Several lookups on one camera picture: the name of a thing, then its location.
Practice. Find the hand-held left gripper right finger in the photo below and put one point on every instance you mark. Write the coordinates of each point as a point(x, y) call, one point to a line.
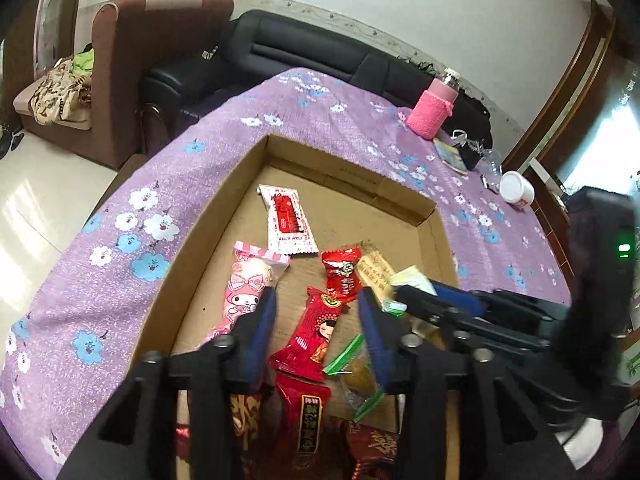
point(375, 340)

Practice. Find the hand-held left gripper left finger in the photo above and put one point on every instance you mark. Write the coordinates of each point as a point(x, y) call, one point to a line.
point(262, 330)

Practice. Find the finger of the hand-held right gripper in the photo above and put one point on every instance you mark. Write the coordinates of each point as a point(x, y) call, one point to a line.
point(455, 295)
point(425, 305)

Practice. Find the small white green sachet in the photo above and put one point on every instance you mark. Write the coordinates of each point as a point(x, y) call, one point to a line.
point(412, 277)

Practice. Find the green candy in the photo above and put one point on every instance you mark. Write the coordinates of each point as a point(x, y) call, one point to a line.
point(392, 307)

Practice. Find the red doll-print snack packet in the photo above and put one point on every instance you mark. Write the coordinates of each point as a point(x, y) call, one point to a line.
point(310, 335)

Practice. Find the yellow biscuit packet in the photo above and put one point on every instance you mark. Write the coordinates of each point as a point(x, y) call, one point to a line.
point(375, 270)

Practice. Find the small red snack packet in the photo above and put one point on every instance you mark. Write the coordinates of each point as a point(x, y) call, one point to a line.
point(342, 272)

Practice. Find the red black-label snack packet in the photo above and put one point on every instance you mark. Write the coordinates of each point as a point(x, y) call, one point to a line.
point(302, 420)

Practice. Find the white red snack packet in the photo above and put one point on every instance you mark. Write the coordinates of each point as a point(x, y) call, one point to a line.
point(287, 220)

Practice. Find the shallow cardboard box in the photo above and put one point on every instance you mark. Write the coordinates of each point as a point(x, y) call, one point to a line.
point(350, 220)

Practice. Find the person's right hand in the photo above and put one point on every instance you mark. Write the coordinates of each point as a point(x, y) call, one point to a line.
point(585, 440)

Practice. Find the green-ended clear candy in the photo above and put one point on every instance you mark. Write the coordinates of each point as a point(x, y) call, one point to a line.
point(357, 375)

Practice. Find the pink cartoon snack packet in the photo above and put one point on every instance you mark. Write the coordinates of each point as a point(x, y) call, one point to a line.
point(245, 285)

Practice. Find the wooden cabinet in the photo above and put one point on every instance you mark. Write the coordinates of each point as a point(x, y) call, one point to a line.
point(550, 220)

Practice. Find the red gold snack packet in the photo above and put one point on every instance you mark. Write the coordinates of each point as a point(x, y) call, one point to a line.
point(245, 412)

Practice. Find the green white box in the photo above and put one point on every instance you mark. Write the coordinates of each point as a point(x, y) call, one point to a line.
point(631, 360)

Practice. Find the dark red gold-print packet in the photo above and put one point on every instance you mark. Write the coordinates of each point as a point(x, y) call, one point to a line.
point(370, 447)

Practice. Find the etched glass panel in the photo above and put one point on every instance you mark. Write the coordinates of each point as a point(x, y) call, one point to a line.
point(615, 125)

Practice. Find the booklet on table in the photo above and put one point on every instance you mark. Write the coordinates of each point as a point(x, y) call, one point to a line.
point(450, 157)

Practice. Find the pink sleeved bottle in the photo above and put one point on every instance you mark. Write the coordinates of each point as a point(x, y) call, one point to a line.
point(430, 110)

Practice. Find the black leather sofa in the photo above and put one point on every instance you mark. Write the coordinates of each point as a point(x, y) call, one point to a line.
point(300, 45)

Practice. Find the dark shoe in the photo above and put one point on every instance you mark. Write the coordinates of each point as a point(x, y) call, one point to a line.
point(10, 142)

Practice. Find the brown armchair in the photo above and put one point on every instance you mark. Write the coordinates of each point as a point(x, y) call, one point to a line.
point(150, 35)

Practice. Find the pile of clothes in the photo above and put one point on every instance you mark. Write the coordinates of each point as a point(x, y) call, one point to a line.
point(55, 90)

